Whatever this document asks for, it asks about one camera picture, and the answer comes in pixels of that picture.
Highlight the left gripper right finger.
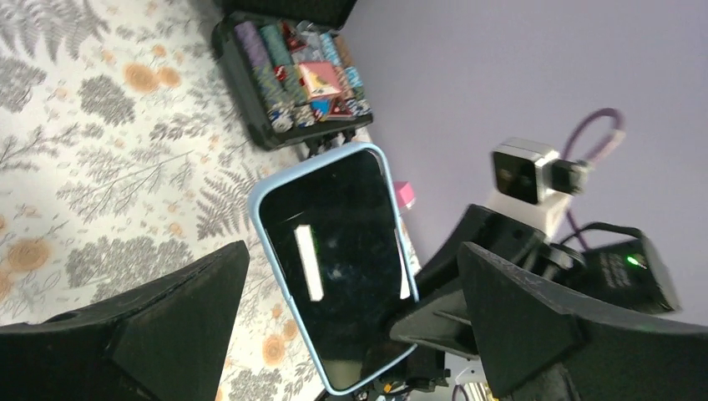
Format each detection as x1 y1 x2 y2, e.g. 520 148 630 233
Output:
458 242 707 400

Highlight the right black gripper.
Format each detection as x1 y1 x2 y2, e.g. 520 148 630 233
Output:
376 203 588 401

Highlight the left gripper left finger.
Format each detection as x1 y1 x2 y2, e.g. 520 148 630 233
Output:
1 241 250 400

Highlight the light blue phone case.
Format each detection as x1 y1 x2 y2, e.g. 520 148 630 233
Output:
247 142 421 398

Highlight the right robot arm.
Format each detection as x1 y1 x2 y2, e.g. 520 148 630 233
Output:
390 205 707 400

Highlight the black poker chip case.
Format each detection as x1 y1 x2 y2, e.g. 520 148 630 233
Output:
211 1 373 155

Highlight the pink box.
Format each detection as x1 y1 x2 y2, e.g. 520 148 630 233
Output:
393 181 416 211

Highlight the floral tablecloth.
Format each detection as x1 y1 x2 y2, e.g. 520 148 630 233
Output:
1 1 321 400

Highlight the playing cards deck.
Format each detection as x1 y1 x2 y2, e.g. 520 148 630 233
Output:
296 61 342 100

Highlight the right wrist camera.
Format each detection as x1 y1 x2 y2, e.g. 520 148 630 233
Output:
485 138 591 241

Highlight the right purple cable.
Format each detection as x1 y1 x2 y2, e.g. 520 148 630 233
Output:
561 108 627 250

